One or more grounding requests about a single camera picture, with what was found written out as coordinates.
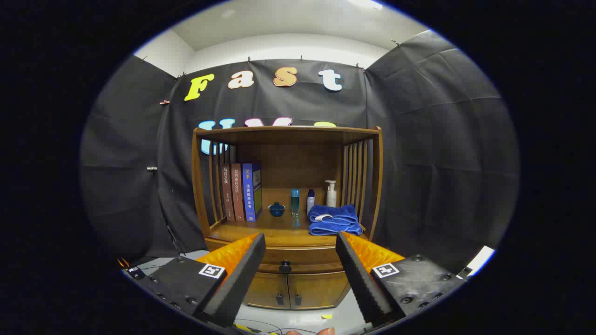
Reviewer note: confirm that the wooden cabinet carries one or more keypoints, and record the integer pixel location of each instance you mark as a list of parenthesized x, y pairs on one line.
[(298, 153)]

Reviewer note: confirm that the wooden cabinet door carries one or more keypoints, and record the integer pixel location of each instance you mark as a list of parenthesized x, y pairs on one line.
[(316, 288), (265, 288)]

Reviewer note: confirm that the teal clear bottle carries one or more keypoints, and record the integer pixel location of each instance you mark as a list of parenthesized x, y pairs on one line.
[(295, 201)]

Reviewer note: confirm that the thick blue book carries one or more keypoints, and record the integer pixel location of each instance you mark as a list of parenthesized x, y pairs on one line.
[(249, 195)]

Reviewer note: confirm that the wooden countertop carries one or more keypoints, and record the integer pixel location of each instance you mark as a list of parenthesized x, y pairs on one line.
[(279, 230)]

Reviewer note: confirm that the black drawer knob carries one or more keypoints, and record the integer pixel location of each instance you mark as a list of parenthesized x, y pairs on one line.
[(285, 267)]

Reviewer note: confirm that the folded blue towel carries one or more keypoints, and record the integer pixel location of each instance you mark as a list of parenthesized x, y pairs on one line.
[(335, 221)]

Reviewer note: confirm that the white bottle blue cap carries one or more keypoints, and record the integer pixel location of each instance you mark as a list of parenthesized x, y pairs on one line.
[(310, 201)]

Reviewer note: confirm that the dark brown book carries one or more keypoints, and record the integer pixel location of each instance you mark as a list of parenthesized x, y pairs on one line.
[(226, 190)]

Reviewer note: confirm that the black electronics box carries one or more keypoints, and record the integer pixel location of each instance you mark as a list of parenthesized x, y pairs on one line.
[(135, 271)]

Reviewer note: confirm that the blue lidded teacup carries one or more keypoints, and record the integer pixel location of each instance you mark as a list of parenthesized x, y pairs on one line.
[(276, 209)]

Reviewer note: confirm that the wooden drawer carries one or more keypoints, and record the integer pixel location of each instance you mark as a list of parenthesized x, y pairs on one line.
[(302, 256)]

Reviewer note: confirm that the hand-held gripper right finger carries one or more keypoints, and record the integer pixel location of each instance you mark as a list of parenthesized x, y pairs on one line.
[(361, 279)]

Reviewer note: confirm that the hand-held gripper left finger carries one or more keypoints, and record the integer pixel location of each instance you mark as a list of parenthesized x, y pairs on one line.
[(242, 274)]

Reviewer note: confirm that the white pump bottle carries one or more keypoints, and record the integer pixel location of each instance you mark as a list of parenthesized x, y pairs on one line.
[(331, 195)]

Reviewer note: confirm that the reddish brown book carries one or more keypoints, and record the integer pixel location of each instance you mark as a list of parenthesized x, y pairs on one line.
[(238, 190)]

